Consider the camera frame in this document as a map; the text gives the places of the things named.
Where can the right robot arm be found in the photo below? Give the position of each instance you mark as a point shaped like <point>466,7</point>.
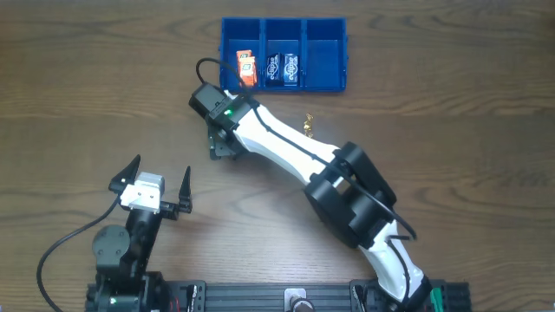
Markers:
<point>277,145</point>

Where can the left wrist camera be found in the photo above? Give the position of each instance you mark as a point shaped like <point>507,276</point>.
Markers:
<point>143,193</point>

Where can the gold candy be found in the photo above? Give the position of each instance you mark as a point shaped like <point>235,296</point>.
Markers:
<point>308,125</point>

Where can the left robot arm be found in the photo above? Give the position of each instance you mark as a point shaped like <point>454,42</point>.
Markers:
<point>110,247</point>

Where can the blue candy pack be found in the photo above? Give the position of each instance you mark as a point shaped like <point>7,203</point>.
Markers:
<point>291,69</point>
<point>274,69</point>

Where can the orange candy box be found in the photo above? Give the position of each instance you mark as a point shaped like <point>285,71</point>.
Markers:
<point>248,73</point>
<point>243,54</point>

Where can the blue tray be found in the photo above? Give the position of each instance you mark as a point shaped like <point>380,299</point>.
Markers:
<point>323,60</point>

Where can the mounting rail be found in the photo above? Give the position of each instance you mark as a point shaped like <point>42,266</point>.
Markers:
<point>251,297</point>

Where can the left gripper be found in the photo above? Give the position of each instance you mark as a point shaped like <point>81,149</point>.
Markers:
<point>170,210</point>

